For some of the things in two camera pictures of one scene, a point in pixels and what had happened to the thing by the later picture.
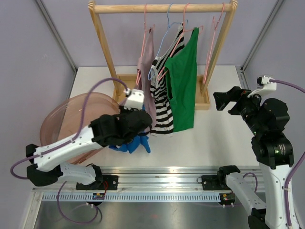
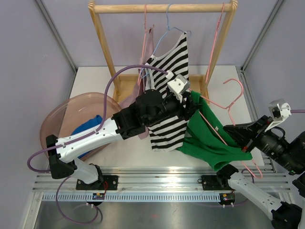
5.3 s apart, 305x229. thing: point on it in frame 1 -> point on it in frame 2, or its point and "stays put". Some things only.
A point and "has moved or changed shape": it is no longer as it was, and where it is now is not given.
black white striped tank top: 161,112 has moved or changed shape
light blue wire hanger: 168,27 has moved or changed shape
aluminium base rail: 141,184 stays put
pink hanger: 165,70 -> 228,108
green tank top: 181,72 -> 208,140
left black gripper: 123,111 -> 185,112
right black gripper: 235,94 -> 244,134
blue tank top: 132,145 has moved or changed shape
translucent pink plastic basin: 74,113 stays put
